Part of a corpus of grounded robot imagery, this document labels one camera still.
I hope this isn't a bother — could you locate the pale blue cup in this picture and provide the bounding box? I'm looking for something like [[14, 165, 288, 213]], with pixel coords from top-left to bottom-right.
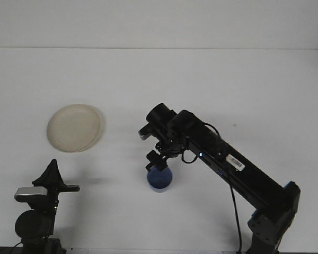
[[147, 164, 173, 194]]

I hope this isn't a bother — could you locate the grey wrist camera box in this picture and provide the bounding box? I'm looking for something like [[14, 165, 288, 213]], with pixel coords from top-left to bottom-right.
[[14, 186, 49, 203], [138, 123, 156, 141]]

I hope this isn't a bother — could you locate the pale round plate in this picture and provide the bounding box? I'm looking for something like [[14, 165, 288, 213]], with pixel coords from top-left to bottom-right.
[[46, 104, 106, 153]]

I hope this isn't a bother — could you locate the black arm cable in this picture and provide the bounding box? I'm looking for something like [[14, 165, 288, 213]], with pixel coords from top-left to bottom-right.
[[180, 121, 243, 252], [10, 242, 24, 254]]

